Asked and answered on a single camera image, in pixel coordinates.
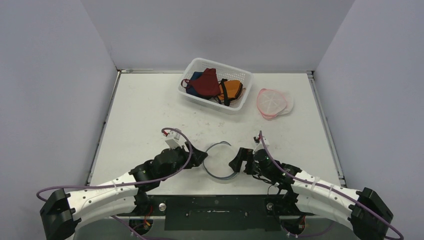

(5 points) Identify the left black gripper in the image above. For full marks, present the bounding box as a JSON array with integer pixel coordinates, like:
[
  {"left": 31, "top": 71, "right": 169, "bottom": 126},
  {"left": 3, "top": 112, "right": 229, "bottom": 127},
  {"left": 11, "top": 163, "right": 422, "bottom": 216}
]
[{"left": 160, "top": 141, "right": 207, "bottom": 181}]

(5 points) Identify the blue-trimmed mesh laundry bag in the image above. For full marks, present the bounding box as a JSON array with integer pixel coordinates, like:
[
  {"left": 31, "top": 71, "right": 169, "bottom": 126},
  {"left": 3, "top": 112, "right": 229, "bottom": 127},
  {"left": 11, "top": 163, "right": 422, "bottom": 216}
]
[{"left": 202, "top": 141, "right": 238, "bottom": 184}]

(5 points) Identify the pink-trimmed mesh laundry bag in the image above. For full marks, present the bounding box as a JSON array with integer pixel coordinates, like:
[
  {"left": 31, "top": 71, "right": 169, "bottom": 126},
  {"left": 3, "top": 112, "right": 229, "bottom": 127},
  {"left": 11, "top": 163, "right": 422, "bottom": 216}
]
[{"left": 256, "top": 88, "right": 295, "bottom": 120}]

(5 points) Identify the navy blue bra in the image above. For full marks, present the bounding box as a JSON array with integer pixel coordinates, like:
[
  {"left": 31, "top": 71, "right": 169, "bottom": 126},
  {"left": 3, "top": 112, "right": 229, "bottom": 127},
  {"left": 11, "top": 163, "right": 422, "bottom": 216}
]
[{"left": 182, "top": 71, "right": 203, "bottom": 97}]

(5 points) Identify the orange bra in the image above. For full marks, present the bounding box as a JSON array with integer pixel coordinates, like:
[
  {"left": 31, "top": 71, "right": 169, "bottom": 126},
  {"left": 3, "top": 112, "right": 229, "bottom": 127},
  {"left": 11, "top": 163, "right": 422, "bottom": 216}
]
[{"left": 215, "top": 78, "right": 244, "bottom": 107}]

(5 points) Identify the dark red bra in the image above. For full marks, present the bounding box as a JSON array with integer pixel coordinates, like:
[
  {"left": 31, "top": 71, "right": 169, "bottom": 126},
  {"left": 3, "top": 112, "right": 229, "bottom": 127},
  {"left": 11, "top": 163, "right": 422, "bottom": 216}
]
[{"left": 180, "top": 68, "right": 221, "bottom": 100}]

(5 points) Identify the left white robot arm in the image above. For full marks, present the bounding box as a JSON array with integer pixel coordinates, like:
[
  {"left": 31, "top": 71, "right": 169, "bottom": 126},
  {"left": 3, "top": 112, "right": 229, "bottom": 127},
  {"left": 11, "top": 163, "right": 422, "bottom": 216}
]
[{"left": 40, "top": 142, "right": 208, "bottom": 240}]

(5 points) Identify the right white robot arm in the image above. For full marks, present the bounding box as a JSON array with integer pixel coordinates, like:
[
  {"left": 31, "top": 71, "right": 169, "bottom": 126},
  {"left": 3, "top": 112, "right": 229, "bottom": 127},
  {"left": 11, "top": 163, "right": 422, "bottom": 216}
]
[{"left": 228, "top": 148, "right": 394, "bottom": 240}]

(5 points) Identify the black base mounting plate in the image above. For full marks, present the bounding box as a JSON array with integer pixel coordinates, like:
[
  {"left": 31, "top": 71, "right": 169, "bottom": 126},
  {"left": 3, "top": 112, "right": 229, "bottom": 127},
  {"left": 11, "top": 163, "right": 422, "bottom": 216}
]
[{"left": 123, "top": 194, "right": 304, "bottom": 232}]

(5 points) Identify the white perforated plastic basket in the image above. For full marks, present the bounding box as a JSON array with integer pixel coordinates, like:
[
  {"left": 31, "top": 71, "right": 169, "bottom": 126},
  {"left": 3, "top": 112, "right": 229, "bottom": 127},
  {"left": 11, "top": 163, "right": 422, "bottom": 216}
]
[{"left": 177, "top": 57, "right": 254, "bottom": 115}]

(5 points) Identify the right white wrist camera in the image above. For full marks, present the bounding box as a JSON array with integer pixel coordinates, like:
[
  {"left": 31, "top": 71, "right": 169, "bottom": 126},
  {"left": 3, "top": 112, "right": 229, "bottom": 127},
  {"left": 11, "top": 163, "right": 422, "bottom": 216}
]
[{"left": 253, "top": 134, "right": 270, "bottom": 152}]

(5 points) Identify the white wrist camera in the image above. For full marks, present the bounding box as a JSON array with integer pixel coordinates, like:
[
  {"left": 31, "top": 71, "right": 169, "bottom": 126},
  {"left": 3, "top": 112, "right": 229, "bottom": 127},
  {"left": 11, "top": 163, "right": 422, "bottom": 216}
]
[
  {"left": 253, "top": 134, "right": 270, "bottom": 152},
  {"left": 165, "top": 130, "right": 183, "bottom": 149}
]

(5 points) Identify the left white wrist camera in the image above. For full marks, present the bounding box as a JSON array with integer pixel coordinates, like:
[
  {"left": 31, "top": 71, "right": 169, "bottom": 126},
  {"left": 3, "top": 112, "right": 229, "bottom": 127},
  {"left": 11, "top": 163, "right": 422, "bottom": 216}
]
[{"left": 165, "top": 130, "right": 183, "bottom": 149}]

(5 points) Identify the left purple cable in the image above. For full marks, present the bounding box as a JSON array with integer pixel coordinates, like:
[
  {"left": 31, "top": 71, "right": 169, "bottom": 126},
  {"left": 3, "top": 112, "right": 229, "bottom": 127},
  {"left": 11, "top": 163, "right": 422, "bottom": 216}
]
[{"left": 36, "top": 127, "right": 194, "bottom": 203}]

